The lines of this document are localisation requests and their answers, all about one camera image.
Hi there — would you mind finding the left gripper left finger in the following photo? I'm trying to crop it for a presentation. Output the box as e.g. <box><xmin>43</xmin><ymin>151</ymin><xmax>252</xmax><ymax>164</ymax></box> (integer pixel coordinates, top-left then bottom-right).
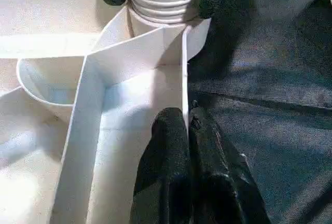
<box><xmin>129</xmin><ymin>107</ymin><xmax>191</xmax><ymax>224</ymax></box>

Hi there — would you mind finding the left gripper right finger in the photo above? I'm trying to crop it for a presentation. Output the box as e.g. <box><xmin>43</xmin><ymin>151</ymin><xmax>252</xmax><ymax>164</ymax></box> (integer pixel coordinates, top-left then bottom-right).
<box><xmin>188</xmin><ymin>101</ymin><xmax>271</xmax><ymax>224</ymax></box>

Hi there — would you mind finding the white plastic table top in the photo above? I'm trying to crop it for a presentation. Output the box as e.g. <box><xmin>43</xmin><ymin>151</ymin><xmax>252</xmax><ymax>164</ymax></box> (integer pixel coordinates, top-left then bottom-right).
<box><xmin>0</xmin><ymin>0</ymin><xmax>212</xmax><ymax>224</ymax></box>

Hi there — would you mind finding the black plastic mat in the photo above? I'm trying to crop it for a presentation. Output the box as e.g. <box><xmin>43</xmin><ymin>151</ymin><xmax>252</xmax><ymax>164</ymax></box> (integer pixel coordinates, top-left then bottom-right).
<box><xmin>0</xmin><ymin>0</ymin><xmax>332</xmax><ymax>224</ymax></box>

